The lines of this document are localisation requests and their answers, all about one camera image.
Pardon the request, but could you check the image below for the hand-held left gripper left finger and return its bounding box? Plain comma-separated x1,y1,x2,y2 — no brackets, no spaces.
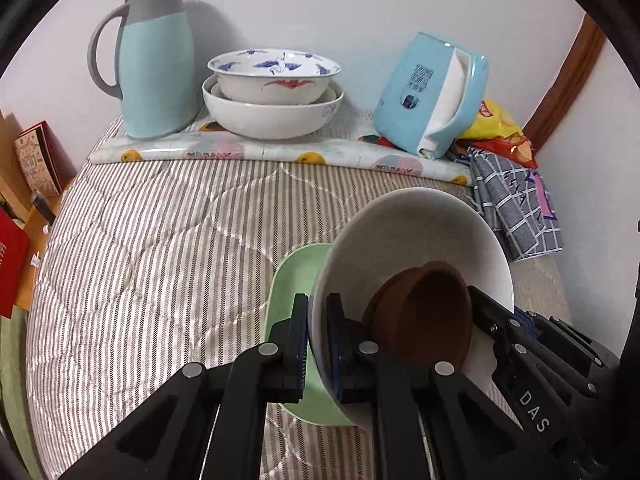
60,292,311,480

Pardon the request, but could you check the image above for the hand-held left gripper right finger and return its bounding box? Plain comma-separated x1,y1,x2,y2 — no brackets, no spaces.
325,292,523,480

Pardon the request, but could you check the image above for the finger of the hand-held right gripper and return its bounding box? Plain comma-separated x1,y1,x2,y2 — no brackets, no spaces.
467,285,558,453
515,309,607,402

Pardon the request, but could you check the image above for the green plate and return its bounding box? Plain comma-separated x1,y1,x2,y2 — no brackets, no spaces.
261,243,361,428

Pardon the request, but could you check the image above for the brown bowl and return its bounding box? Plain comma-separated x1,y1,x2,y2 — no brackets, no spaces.
362,260,474,368

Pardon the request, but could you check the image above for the large white bowl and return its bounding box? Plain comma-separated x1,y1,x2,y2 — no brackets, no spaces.
310,187,516,433
202,76,345,141

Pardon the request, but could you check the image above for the grey checked cloth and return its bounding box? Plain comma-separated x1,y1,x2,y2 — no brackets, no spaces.
467,152,565,261

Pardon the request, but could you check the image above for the striped quilt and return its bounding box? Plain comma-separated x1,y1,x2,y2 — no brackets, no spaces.
25,160,576,480

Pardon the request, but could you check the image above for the red chip bag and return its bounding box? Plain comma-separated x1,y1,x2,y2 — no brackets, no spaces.
450,135,540,170

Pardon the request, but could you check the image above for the fruit print table mat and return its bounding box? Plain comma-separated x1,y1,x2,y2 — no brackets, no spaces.
89,112,473,186

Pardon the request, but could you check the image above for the yellow chip bag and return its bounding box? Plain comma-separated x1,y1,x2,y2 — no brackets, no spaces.
457,100,526,142

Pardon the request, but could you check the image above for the light blue tissue box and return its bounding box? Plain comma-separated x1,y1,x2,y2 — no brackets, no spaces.
373,31,489,160

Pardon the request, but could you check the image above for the painted porcelain bowl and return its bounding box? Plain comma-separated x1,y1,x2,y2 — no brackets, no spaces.
207,49,342,106

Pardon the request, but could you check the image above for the small black device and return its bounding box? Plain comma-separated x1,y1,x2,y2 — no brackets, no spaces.
31,191,57,226

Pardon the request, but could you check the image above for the red box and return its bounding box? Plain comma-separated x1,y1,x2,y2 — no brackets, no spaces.
0,207,32,320

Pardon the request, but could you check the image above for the light blue thermos jug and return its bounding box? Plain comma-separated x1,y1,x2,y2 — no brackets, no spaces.
88,0,206,141

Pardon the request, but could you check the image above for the red patterned book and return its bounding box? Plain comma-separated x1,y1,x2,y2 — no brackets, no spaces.
14,121,63,198

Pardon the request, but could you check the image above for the wooden shelf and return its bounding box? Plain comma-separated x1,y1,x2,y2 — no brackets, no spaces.
0,110,76,311

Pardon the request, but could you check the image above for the wooden door frame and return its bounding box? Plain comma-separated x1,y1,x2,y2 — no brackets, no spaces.
522,12,608,153

